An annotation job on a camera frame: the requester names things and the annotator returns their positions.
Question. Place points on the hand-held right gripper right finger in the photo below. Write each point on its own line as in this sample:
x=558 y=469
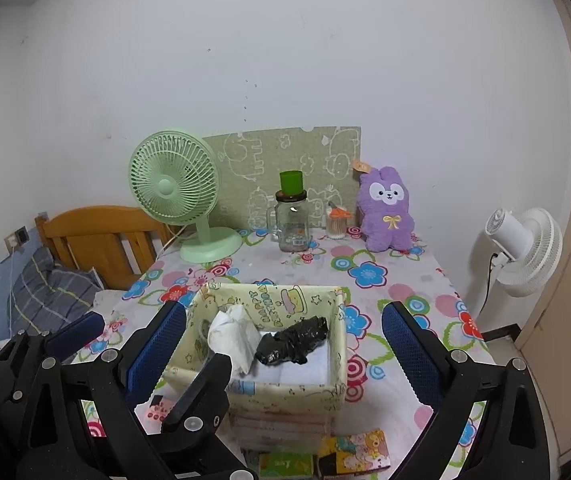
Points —
x=410 y=355

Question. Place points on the green cartoon printed foam board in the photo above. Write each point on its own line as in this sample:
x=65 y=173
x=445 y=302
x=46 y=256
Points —
x=285 y=150

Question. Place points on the green plastic cup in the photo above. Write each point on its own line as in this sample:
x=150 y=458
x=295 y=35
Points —
x=291 y=182

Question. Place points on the green desk fan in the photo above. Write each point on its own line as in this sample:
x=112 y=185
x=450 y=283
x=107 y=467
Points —
x=168 y=187

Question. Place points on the small green box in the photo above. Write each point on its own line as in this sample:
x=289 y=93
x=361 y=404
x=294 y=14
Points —
x=285 y=465

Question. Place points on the wall socket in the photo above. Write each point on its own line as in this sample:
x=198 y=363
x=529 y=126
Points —
x=17 y=237

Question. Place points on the printed fabric storage box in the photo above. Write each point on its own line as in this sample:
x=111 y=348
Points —
x=285 y=395

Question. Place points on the black plastic bag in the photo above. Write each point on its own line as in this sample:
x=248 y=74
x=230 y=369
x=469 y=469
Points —
x=285 y=345

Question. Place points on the yellow cartoon printed packet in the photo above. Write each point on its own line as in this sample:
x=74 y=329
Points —
x=360 y=447

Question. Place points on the wooden bed headboard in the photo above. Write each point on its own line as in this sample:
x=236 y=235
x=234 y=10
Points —
x=95 y=240

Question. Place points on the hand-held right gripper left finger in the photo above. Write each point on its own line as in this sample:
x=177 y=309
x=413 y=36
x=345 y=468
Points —
x=158 y=350

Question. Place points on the grey plaid pillow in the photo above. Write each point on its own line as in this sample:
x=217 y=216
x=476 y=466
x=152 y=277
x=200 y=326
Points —
x=50 y=290

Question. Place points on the glass jar mug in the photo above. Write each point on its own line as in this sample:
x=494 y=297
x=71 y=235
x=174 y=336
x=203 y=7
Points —
x=293 y=230

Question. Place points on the white standing fan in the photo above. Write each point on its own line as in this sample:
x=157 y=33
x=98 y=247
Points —
x=530 y=255

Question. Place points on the small glass toothpick jar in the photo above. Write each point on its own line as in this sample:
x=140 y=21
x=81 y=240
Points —
x=338 y=227

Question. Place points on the small pink packet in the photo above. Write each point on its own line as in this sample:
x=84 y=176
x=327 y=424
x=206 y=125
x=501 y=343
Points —
x=158 y=412

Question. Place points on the floral tablecloth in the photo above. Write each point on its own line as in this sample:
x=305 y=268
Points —
x=405 y=280

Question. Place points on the white plastic bag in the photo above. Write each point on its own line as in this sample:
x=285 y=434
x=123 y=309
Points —
x=230 y=335

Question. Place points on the purple plush bunny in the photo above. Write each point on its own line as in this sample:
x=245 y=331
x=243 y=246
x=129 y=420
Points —
x=385 y=215

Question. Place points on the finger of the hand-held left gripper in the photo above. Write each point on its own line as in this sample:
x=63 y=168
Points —
x=77 y=331
x=205 y=390

